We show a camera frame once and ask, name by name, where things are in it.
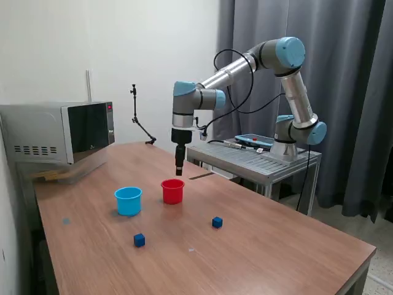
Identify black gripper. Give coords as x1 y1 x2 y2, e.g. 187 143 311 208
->
171 128 193 177

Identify red plastic bin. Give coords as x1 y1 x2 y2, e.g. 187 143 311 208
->
160 179 185 205

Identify blue plastic bin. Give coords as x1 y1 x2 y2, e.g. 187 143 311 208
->
114 186 143 217

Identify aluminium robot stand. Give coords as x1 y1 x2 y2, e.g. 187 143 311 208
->
186 141 322 216

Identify teach pendant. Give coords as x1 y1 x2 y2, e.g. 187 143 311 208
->
235 133 274 148

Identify wooden sticks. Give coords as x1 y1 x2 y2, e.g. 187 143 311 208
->
32 170 72 183

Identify silver microwave oven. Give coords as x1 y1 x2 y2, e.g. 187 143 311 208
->
0 100 116 166

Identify grey curtain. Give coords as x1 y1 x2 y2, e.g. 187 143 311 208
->
212 0 393 224

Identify dark furniture piece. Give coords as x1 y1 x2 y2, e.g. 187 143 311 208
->
379 176 393 221

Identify pendant cable with silver connector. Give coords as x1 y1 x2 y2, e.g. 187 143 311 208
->
207 140 262 151

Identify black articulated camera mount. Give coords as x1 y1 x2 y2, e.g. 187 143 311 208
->
128 83 157 146

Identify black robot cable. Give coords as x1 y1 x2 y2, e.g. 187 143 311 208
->
205 49 287 139

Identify white wall pipe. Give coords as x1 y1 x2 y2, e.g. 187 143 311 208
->
85 69 93 103

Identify black hanging cable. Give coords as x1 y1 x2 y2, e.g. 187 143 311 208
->
296 143 311 211

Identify white floor cable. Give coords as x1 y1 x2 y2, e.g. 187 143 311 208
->
367 272 393 286

